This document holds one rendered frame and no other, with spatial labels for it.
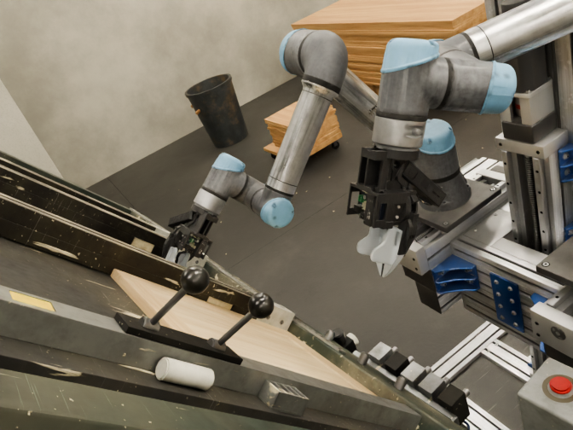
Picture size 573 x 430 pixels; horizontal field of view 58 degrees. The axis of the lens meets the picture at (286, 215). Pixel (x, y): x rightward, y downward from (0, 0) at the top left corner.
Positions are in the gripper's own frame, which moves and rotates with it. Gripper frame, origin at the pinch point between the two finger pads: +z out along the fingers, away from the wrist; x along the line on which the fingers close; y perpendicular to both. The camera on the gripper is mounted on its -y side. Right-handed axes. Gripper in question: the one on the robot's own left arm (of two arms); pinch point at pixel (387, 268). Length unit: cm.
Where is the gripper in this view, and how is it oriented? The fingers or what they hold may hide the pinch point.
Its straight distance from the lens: 86.2
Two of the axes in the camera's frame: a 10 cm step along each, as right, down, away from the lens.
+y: -8.8, 0.6, -4.8
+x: 4.7, 3.0, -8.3
